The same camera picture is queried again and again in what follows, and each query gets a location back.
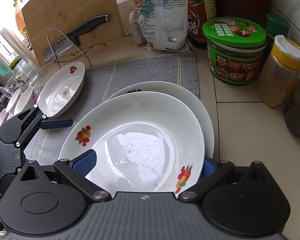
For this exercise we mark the black handled kitchen knife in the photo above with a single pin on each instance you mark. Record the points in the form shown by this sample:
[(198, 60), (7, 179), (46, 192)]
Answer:
[(87, 27)]

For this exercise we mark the red white clipped bag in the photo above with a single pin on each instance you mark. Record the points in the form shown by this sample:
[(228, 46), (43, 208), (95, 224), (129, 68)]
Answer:
[(135, 27)]

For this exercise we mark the stained white plate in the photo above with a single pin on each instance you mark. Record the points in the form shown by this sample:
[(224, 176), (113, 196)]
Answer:
[(62, 89)]

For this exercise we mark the back left white bowl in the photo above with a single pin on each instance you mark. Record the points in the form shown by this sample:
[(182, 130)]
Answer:
[(13, 101)]

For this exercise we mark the green lid sauce jar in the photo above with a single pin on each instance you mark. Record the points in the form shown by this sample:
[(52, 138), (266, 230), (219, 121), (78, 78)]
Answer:
[(235, 47)]

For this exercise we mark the white blue clipped bag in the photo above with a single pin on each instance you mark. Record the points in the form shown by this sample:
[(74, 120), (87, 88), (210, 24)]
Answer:
[(164, 25)]

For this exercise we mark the clear glass mug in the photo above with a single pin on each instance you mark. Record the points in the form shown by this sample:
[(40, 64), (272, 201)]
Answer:
[(10, 87)]

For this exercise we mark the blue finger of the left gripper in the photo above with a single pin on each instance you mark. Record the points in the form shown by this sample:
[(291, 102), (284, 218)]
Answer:
[(56, 123)]

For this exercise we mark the tall clear film roll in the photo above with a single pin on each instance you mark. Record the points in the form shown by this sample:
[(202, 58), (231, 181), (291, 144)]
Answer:
[(22, 50)]

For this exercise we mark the orange cooking wine jug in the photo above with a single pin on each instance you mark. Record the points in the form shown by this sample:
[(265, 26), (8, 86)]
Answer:
[(19, 18)]

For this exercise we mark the glass jar yellow lid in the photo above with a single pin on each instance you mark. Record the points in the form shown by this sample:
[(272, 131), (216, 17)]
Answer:
[(23, 72)]

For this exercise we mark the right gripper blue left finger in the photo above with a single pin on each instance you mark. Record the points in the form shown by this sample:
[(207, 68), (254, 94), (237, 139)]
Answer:
[(73, 172)]

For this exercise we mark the steel wire rack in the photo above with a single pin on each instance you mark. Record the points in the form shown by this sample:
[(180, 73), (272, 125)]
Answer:
[(61, 48)]

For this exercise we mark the white fruit plate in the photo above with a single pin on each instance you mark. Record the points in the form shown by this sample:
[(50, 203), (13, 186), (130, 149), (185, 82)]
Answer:
[(185, 96), (144, 142)]

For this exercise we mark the grey teal checked towel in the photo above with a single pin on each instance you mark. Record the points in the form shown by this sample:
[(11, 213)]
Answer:
[(102, 82)]

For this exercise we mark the small green cap jar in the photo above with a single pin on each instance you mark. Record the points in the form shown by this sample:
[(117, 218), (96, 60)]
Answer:
[(275, 25)]

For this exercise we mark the yellow cap spice jar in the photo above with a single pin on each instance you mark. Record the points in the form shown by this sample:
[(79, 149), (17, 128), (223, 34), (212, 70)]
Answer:
[(280, 72)]

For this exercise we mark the bamboo cutting board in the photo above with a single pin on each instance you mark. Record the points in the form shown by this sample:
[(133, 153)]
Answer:
[(47, 20)]

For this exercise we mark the dark soy sauce bottle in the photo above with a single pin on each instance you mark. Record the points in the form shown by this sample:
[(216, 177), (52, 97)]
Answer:
[(199, 12)]

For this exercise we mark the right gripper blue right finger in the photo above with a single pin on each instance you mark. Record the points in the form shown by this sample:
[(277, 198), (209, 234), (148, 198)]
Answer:
[(213, 175)]

